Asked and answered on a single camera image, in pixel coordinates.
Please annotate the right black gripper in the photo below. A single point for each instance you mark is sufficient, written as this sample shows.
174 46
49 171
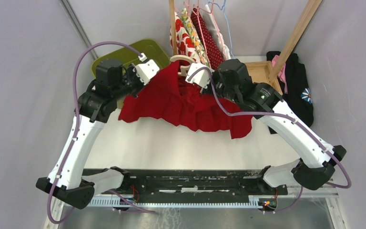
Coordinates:
216 74

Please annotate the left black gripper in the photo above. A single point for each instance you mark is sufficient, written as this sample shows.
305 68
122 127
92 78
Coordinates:
130 70

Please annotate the red skirt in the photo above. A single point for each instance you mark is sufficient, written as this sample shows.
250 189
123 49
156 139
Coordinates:
169 97

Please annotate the cream plastic hanger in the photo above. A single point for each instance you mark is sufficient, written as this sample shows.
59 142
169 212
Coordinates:
184 63

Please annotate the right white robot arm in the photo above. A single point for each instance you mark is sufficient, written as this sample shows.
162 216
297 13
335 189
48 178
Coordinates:
317 160

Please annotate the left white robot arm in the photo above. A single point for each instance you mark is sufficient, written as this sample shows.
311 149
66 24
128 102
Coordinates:
67 181

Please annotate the dark red polka-dot garment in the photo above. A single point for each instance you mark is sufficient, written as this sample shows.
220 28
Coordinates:
212 52

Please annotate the wooden clothes rack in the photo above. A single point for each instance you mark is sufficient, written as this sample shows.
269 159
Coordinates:
259 26

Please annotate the green plastic basket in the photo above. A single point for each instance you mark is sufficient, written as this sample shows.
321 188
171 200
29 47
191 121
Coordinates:
149 47

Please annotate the red poppy print garment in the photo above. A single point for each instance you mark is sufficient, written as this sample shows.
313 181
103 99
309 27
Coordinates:
184 42

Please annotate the black garment with flower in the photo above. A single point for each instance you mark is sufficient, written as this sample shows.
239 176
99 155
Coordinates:
296 92

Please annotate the white garment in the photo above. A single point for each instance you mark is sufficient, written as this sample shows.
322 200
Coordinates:
215 33

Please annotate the yellow floral print garment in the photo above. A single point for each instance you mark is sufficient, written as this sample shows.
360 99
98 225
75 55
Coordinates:
195 37

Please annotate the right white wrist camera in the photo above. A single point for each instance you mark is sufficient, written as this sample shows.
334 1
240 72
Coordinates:
199 74

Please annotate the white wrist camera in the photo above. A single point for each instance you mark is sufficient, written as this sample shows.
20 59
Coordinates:
199 74
146 71

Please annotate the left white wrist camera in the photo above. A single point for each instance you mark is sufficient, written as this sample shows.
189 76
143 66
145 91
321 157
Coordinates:
146 71

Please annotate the blue wire hanger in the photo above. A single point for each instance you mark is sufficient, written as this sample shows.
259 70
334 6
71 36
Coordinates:
227 31

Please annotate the pink wire hanger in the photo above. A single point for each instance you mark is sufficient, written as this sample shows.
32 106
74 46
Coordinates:
190 7

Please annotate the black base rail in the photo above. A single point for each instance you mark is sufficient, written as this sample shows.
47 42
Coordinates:
196 186

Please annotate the white slotted cable duct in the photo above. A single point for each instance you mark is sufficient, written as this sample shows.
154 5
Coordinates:
114 201

